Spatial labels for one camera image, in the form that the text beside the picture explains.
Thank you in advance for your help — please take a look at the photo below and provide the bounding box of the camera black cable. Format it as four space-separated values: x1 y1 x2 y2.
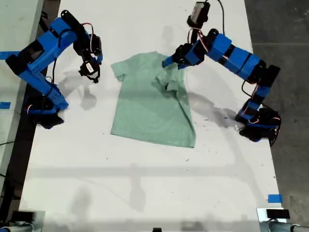
205 0 225 36
49 57 58 85

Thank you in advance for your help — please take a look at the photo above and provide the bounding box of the long blue tape strip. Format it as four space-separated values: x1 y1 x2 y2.
0 51 21 60

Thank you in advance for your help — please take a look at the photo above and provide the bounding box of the grey metal tube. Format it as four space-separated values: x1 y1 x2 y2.
269 220 309 232
0 223 34 232

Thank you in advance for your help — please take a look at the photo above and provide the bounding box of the black metal stand leg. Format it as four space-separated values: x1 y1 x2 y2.
40 2 53 32

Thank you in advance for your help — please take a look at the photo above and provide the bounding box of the gripper camera stalk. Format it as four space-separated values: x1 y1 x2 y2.
82 52 94 65
191 25 202 44

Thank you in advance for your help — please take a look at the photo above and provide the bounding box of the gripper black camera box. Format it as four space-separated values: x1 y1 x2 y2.
187 1 211 27
78 61 100 84

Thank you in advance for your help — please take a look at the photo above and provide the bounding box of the pale green T-shirt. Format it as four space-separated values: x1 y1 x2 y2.
110 51 197 148

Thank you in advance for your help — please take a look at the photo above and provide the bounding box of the small black box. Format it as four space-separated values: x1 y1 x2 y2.
11 211 34 222
266 209 290 218

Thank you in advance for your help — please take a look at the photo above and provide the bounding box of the white mounting plate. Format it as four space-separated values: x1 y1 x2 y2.
31 210 46 228
256 207 287 232

